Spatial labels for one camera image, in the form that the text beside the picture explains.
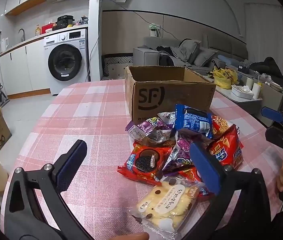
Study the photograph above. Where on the red snack packet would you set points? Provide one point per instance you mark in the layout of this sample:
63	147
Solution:
189	173

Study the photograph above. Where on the pink plaid tablecloth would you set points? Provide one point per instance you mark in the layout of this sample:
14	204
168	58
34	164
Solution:
86	115

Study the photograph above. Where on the yellow bottle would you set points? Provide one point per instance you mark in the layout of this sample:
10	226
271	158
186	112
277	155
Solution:
37	30

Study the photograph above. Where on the red corn chips packet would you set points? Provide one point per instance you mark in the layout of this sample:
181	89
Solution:
227	147

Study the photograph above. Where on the grey coffee table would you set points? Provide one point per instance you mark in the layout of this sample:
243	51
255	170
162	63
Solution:
269	100

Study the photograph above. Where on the red cookie packet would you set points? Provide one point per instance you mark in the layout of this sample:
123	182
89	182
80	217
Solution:
144	160

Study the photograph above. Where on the kitchen faucet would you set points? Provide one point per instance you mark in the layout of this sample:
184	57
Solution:
22	33

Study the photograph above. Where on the purple snack packet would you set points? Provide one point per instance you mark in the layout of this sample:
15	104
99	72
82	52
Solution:
179	152
151	127

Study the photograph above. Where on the person's left hand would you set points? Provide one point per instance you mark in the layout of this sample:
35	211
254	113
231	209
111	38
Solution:
131	236

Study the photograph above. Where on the white power strip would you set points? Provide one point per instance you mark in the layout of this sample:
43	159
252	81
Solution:
154	30

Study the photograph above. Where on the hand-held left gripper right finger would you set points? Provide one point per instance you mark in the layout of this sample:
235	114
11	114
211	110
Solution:
204	170

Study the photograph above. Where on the white electric kettle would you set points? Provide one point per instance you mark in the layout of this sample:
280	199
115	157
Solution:
4	45

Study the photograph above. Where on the orange noodle snack packet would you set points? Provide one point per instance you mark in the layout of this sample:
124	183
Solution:
219	126

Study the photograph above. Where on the blue cookie packet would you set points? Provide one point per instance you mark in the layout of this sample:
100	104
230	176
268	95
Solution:
194	121

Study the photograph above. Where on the grey sofa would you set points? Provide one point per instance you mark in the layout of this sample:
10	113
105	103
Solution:
145	55

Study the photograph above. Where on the white rectangular container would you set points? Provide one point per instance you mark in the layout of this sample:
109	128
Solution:
242	92

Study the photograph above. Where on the upright vacuum cleaner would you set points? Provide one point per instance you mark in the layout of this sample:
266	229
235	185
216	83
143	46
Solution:
2	95

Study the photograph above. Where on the red box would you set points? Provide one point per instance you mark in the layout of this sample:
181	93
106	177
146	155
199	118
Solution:
47	28

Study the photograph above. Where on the silver snack packet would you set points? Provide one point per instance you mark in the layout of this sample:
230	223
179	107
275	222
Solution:
167	118

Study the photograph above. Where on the clear biscuit packet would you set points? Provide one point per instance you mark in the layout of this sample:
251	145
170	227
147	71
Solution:
166	202

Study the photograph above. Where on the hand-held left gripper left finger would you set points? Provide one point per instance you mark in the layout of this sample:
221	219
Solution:
74	162

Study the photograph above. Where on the yellow plastic bag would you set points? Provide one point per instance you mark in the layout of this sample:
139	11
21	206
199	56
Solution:
225	77

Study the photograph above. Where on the grey pillow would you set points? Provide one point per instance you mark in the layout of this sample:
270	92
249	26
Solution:
190	50
205	57

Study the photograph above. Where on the brown cardboard box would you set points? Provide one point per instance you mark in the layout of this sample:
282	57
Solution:
156	92

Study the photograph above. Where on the black pressure cooker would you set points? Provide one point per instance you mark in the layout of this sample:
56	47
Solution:
65	22

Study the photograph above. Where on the white kitchen base cabinet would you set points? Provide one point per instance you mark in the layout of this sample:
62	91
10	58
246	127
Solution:
19	67

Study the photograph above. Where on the white washing machine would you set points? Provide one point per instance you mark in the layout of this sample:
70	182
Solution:
66	62

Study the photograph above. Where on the white cup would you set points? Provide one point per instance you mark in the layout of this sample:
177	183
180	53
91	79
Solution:
249	83
257	90

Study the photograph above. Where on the pile of dark clothes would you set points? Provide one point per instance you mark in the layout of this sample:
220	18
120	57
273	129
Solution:
167	55

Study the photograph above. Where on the black bag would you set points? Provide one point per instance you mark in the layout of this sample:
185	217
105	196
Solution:
266	67

